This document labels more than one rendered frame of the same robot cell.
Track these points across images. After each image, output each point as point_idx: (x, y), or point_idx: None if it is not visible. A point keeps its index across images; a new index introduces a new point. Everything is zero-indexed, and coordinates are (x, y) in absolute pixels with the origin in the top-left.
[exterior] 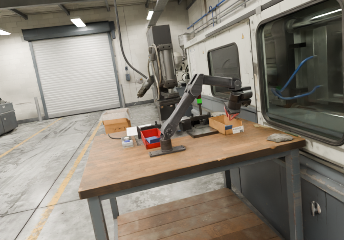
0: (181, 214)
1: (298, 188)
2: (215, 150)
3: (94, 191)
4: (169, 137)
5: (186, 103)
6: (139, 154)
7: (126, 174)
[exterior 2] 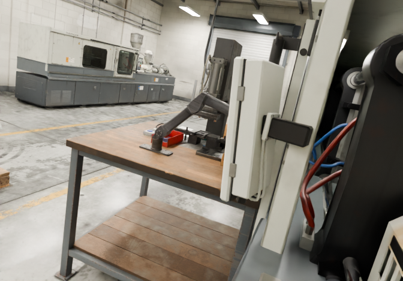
0: (183, 224)
1: (241, 250)
2: (181, 167)
3: (74, 144)
4: (157, 138)
5: (182, 114)
6: (140, 142)
7: (102, 146)
